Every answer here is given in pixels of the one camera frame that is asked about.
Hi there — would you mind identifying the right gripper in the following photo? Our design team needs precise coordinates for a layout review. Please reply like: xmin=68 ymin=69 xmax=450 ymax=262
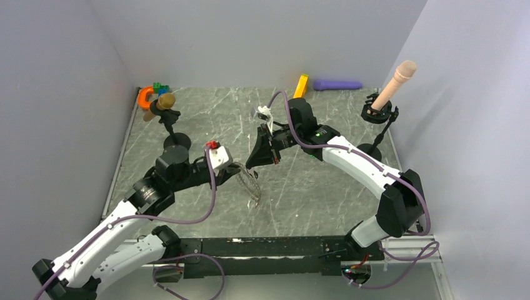
xmin=246 ymin=123 xmax=303 ymax=168

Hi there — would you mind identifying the silver chain ring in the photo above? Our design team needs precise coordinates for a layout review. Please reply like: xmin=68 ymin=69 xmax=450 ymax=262
xmin=234 ymin=162 xmax=263 ymax=206

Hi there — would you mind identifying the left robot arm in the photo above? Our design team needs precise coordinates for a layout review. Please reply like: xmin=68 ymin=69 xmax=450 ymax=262
xmin=32 ymin=141 xmax=240 ymax=299

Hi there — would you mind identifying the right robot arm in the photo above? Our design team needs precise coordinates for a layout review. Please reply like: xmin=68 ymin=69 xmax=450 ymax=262
xmin=245 ymin=97 xmax=426 ymax=260

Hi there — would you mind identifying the yellow block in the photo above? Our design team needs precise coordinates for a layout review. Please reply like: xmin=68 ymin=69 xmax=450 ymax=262
xmin=293 ymin=74 xmax=309 ymax=98

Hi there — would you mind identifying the left black microphone stand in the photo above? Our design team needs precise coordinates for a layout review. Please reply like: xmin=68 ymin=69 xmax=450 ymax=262
xmin=149 ymin=99 xmax=192 ymax=150

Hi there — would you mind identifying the black microphone stand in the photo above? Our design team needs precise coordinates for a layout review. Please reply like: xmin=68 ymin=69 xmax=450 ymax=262
xmin=149 ymin=99 xmax=192 ymax=150
xmin=356 ymin=92 xmax=400 ymax=163

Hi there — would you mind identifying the purple cylinder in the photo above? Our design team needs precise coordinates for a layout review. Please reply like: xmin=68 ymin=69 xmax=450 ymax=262
xmin=312 ymin=79 xmax=363 ymax=91

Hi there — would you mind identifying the brown microphone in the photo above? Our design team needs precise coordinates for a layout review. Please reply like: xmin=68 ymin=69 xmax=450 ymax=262
xmin=142 ymin=92 xmax=176 ymax=122

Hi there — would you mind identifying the orange horseshoe toy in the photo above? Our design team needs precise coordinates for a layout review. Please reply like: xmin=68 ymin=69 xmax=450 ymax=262
xmin=137 ymin=86 xmax=154 ymax=110

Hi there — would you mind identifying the green toy brick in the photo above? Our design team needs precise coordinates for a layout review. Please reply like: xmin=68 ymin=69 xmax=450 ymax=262
xmin=152 ymin=82 xmax=169 ymax=93

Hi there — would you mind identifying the right black microphone stand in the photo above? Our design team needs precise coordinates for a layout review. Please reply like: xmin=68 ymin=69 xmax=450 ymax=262
xmin=356 ymin=92 xmax=400 ymax=163

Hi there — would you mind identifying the beige microphone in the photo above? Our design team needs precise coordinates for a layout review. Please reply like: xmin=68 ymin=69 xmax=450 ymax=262
xmin=369 ymin=60 xmax=418 ymax=112

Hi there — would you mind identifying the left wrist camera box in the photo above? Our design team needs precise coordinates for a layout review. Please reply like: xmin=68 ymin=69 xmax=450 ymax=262
xmin=206 ymin=141 xmax=233 ymax=171

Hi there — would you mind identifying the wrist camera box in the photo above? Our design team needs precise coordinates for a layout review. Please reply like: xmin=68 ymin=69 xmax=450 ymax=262
xmin=250 ymin=106 xmax=274 ymax=129
xmin=206 ymin=141 xmax=233 ymax=171

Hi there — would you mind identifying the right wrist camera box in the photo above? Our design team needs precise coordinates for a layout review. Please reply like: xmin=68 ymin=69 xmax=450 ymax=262
xmin=250 ymin=106 xmax=274 ymax=129

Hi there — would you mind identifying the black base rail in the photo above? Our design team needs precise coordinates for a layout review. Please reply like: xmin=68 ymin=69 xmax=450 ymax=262
xmin=155 ymin=236 xmax=384 ymax=279

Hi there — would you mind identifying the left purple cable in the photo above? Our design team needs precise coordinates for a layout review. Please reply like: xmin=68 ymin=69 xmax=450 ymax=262
xmin=32 ymin=144 xmax=226 ymax=300

